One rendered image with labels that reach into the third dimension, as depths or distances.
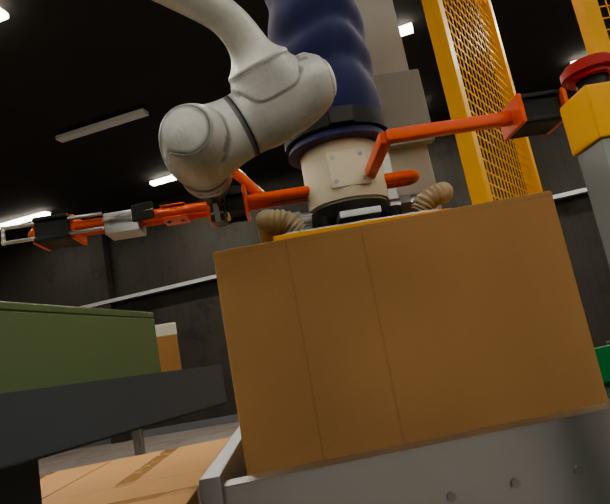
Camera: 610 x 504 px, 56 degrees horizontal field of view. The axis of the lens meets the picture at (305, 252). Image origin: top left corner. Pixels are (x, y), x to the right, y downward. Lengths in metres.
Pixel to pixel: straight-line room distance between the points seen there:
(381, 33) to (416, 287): 1.66
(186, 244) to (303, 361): 9.25
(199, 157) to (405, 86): 1.62
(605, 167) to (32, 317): 0.64
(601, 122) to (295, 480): 0.60
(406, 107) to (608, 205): 1.60
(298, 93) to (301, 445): 0.55
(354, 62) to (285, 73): 0.38
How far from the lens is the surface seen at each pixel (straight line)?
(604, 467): 0.94
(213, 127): 0.82
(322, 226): 1.09
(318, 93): 0.89
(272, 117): 0.87
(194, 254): 10.09
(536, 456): 0.89
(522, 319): 1.03
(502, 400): 1.02
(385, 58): 2.46
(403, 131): 0.99
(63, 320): 0.45
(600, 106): 0.80
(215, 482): 0.83
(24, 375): 0.41
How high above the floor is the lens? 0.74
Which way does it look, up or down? 11 degrees up
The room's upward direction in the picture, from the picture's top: 11 degrees counter-clockwise
